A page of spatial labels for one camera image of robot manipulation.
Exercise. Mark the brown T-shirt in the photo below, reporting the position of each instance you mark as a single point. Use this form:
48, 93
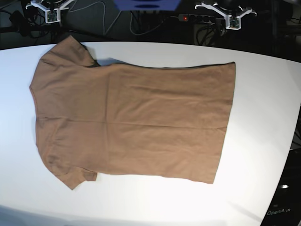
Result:
122, 119

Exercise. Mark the black power strip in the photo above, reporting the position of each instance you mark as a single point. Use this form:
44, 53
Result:
199, 19

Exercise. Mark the blue box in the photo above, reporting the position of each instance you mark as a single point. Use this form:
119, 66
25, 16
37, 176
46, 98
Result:
131, 5

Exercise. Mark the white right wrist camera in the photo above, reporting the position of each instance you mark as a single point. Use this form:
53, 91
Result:
232, 22

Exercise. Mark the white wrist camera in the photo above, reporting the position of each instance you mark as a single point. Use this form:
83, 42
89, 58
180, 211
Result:
232, 22
51, 16

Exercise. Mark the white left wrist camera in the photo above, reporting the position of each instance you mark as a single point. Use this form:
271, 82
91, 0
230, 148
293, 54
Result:
51, 16

